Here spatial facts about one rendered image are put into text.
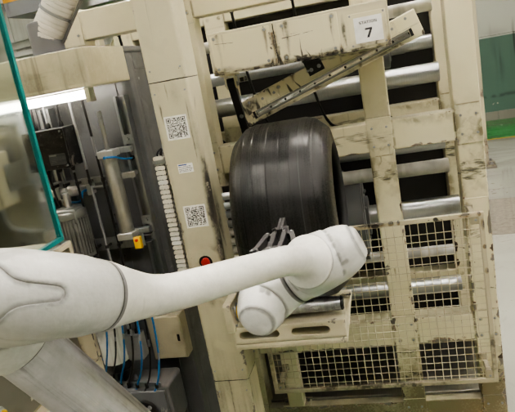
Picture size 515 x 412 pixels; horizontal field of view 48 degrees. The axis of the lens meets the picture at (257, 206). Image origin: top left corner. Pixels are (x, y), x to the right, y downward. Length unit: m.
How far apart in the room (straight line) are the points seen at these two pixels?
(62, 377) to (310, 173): 0.92
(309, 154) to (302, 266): 0.66
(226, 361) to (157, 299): 1.21
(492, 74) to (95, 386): 10.31
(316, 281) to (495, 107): 10.04
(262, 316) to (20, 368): 0.45
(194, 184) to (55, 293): 1.18
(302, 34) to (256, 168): 0.55
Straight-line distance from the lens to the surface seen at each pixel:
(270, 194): 1.62
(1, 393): 1.56
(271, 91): 2.16
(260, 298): 1.14
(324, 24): 2.00
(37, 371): 0.94
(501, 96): 11.02
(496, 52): 10.96
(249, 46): 2.03
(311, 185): 1.61
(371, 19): 1.99
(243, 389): 2.11
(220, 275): 0.95
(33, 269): 0.73
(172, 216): 1.92
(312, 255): 1.06
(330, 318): 1.84
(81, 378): 0.98
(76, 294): 0.74
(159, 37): 1.84
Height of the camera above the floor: 1.65
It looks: 13 degrees down
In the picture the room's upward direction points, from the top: 11 degrees counter-clockwise
